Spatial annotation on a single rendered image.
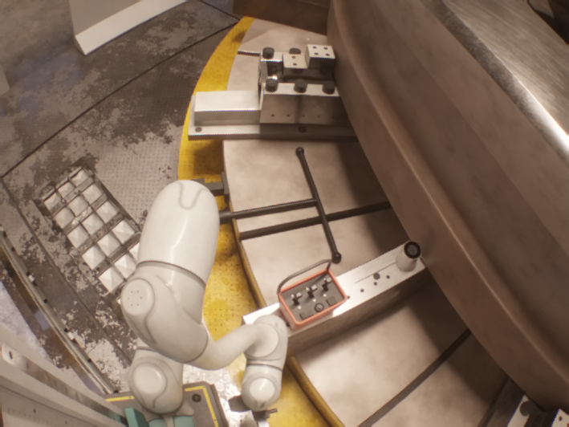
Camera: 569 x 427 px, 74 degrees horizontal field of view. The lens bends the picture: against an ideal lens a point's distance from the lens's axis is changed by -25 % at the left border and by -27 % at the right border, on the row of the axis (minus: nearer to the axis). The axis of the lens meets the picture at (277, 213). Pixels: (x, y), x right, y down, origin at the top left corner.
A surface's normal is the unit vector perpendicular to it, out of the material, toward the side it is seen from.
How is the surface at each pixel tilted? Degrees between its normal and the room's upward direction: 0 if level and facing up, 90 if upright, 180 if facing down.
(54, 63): 0
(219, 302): 0
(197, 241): 36
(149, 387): 5
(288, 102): 90
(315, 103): 90
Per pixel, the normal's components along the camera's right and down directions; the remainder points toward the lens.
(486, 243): -0.52, -0.11
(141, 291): -0.33, -0.37
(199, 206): 0.61, -0.50
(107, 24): 0.52, -0.05
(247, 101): 0.10, -0.53
